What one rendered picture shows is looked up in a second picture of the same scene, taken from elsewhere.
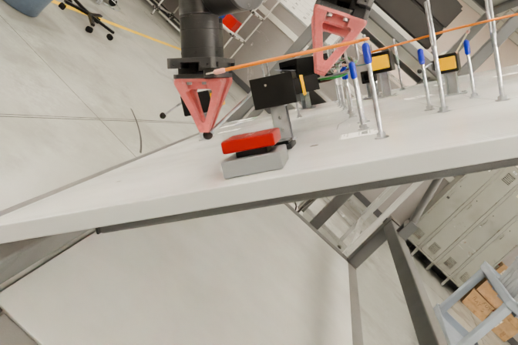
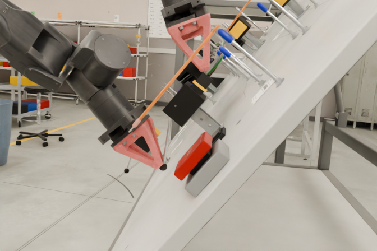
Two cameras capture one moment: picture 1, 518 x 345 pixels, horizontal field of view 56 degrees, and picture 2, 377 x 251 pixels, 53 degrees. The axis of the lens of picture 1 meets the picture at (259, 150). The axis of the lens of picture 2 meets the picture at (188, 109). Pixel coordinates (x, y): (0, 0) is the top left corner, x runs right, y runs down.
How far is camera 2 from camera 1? 0.05 m
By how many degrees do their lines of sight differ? 5
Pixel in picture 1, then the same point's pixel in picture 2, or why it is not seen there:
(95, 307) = not seen: outside the picture
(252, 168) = (208, 175)
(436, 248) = (366, 111)
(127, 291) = not seen: outside the picture
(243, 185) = (212, 194)
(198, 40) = (109, 110)
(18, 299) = not seen: outside the picture
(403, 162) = (311, 93)
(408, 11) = not seen: outside the picture
